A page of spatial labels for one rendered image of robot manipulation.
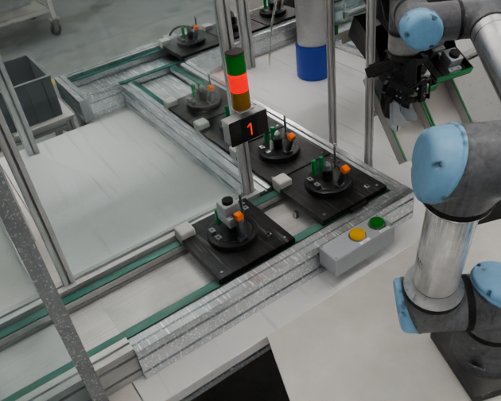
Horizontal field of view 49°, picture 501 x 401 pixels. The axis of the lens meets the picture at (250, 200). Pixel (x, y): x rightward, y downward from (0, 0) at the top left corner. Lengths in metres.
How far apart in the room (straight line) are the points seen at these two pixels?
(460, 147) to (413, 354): 0.66
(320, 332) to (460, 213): 0.62
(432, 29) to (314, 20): 1.31
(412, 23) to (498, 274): 0.52
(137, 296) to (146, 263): 0.10
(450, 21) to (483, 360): 0.69
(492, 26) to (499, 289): 0.49
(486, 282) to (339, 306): 0.42
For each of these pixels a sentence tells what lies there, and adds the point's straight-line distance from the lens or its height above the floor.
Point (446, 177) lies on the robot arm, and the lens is 0.83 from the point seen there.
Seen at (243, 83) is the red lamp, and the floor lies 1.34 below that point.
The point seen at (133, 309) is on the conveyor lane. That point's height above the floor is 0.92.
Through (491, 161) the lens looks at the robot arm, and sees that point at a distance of 0.84.
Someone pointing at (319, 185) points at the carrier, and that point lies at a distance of 1.60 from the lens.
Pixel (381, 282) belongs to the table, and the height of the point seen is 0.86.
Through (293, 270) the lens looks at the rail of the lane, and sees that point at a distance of 1.45.
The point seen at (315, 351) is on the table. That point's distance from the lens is 1.37.
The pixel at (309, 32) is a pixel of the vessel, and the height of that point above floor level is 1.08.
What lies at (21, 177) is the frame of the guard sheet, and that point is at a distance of 1.34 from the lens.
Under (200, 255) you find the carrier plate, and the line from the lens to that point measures 1.47.
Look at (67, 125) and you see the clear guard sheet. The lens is 1.33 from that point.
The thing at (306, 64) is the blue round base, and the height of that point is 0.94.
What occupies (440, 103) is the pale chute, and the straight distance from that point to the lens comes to 1.86.
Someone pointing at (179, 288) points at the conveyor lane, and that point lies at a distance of 1.48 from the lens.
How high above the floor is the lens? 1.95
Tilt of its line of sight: 37 degrees down
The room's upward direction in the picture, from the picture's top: 8 degrees counter-clockwise
